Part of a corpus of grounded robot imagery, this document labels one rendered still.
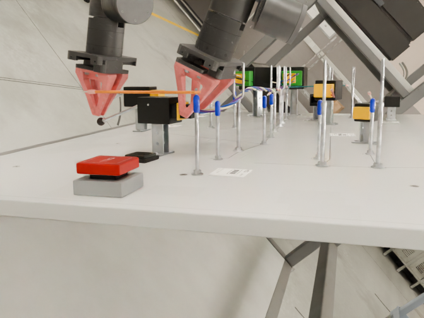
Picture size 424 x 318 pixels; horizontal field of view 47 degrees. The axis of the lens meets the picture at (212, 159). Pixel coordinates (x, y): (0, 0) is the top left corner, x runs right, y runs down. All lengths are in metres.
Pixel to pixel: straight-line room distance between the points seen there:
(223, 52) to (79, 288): 0.45
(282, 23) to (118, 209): 0.35
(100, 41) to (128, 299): 0.46
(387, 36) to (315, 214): 1.31
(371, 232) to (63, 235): 0.61
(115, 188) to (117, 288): 0.44
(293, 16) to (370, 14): 1.04
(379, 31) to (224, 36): 1.08
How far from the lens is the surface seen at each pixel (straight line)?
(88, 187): 0.52
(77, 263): 0.89
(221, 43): 0.68
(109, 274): 0.93
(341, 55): 8.17
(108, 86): 0.78
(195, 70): 0.68
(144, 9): 0.73
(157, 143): 0.77
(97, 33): 0.78
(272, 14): 0.68
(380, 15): 1.72
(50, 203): 0.50
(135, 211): 0.46
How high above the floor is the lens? 1.34
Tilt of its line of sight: 18 degrees down
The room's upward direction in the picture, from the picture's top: 48 degrees clockwise
